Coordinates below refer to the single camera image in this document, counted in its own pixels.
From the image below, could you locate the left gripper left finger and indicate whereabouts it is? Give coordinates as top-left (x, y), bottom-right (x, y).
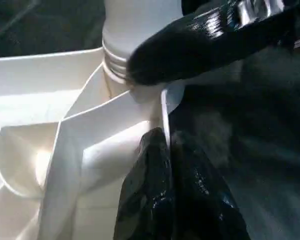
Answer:
top-left (113, 127), bottom-right (175, 240)

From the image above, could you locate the white plastic table leg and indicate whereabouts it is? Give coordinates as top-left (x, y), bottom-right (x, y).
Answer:
top-left (101, 0), bottom-right (187, 86)

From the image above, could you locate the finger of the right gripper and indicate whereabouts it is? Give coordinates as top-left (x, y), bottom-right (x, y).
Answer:
top-left (126, 0), bottom-right (300, 87)

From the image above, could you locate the black table mat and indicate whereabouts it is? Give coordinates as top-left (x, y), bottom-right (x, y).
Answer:
top-left (0, 0), bottom-right (300, 240)

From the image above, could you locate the white plastic table top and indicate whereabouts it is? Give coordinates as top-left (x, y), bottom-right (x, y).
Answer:
top-left (0, 46), bottom-right (186, 240)

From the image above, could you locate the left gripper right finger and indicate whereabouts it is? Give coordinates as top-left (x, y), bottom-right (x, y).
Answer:
top-left (170, 131), bottom-right (251, 240)

